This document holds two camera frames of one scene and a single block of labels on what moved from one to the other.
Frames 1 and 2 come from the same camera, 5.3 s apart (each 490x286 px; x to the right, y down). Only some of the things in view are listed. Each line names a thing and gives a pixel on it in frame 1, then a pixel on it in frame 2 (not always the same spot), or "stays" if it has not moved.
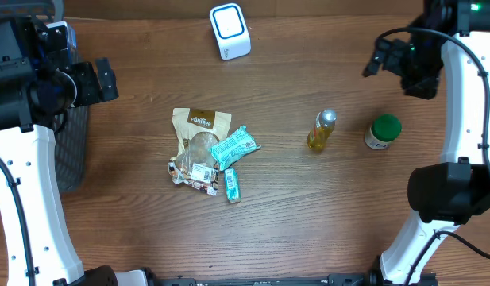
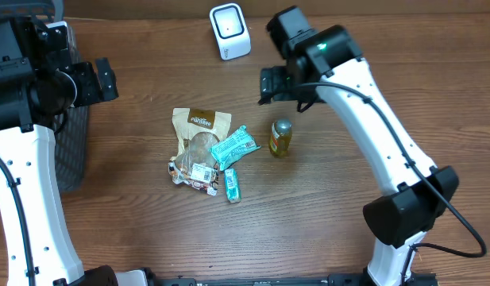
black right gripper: (393, 59) → (274, 84)
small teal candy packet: (232, 185) stays
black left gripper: (85, 73) stays
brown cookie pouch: (198, 129) stays
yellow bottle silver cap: (322, 127) → (280, 137)
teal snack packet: (232, 148) stays
